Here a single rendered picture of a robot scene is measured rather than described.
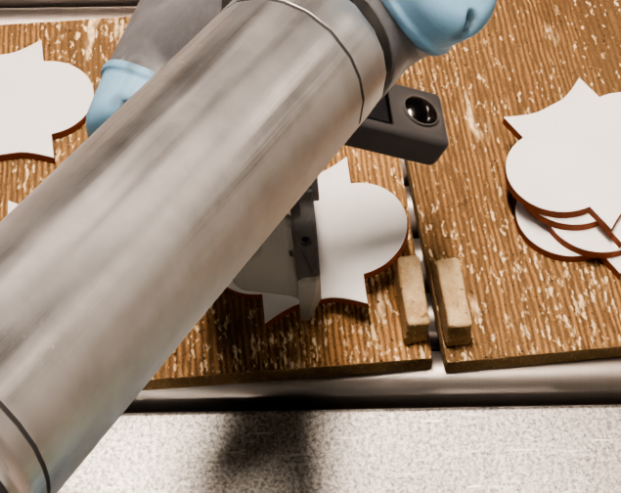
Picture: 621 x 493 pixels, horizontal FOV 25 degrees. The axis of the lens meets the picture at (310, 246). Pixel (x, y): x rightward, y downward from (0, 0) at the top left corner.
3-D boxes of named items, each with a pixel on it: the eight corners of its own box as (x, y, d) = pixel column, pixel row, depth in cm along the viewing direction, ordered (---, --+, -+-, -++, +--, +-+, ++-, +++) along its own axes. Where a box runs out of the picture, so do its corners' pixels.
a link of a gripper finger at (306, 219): (290, 256, 98) (279, 141, 94) (317, 253, 98) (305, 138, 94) (294, 290, 94) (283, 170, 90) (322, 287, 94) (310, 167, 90)
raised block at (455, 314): (470, 346, 99) (474, 325, 97) (444, 348, 99) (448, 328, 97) (456, 276, 103) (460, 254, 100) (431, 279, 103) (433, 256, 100)
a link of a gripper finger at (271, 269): (239, 325, 100) (224, 206, 96) (323, 315, 100) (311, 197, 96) (240, 347, 97) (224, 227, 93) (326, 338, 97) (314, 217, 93)
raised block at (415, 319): (429, 344, 99) (432, 323, 97) (403, 346, 99) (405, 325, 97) (418, 274, 103) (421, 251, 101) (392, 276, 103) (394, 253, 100)
